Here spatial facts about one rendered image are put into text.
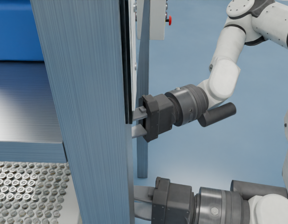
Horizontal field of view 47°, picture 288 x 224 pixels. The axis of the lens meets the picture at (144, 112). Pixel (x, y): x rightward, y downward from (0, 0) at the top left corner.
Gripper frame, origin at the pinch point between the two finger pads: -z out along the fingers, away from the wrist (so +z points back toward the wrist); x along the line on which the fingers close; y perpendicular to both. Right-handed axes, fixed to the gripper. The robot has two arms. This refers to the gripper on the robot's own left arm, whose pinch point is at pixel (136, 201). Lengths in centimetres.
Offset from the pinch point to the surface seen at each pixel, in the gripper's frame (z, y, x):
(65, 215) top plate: -14.5, -0.6, 8.0
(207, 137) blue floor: 23, 123, 103
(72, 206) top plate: -13.7, 1.5, 8.0
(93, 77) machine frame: -0.8, -13.3, -36.6
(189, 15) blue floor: -2, 302, 103
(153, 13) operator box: -10, 83, 2
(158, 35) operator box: -8, 84, 12
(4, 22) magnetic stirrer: -14.9, -1.8, -34.3
